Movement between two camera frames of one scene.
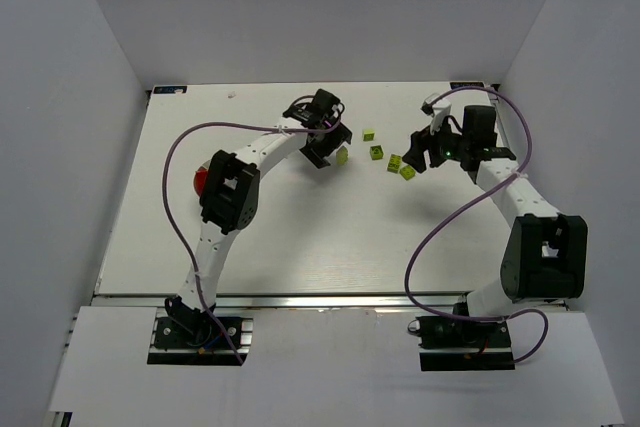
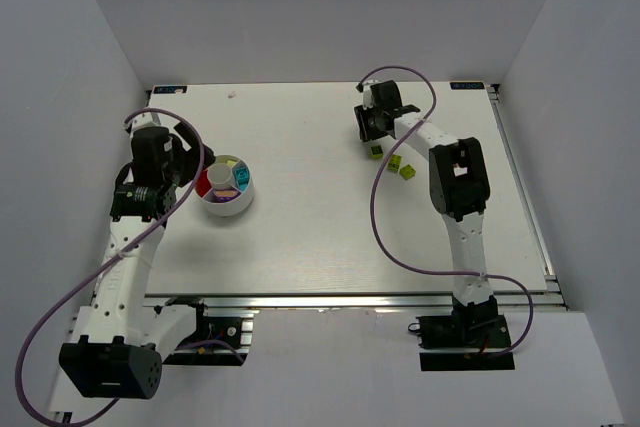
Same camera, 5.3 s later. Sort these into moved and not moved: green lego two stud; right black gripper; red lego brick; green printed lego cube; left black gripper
Moved: left black gripper; right black gripper
Not moved: green lego two stud; green printed lego cube; red lego brick
